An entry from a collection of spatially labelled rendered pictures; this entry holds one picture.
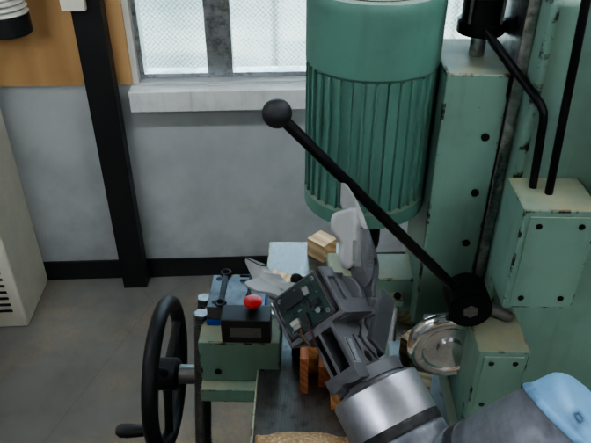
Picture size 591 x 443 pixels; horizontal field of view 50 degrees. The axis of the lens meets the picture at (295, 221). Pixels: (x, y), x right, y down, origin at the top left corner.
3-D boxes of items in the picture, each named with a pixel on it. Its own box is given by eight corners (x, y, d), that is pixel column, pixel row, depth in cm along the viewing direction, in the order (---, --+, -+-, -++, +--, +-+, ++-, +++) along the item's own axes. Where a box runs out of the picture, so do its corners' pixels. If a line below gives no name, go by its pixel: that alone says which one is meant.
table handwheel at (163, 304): (176, 353, 139) (155, 263, 119) (267, 355, 139) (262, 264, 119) (151, 484, 118) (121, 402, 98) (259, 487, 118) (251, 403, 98)
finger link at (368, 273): (375, 228, 66) (369, 314, 65) (381, 229, 67) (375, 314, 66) (335, 227, 68) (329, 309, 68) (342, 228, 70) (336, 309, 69)
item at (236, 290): (213, 291, 115) (211, 266, 112) (274, 292, 115) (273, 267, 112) (203, 343, 104) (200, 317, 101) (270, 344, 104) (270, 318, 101)
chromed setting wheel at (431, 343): (401, 365, 100) (409, 305, 93) (480, 366, 100) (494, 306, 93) (404, 379, 98) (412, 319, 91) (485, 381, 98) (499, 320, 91)
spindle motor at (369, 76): (304, 170, 104) (306, -31, 86) (413, 171, 103) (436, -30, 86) (303, 232, 89) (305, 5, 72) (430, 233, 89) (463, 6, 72)
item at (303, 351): (301, 311, 119) (302, 279, 115) (308, 311, 119) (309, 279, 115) (299, 394, 103) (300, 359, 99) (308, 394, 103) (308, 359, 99)
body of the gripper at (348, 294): (318, 257, 62) (379, 370, 57) (360, 262, 69) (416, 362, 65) (264, 299, 65) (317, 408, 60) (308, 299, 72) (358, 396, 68)
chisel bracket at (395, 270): (324, 291, 111) (326, 251, 106) (405, 292, 111) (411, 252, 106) (325, 320, 105) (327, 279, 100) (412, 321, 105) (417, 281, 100)
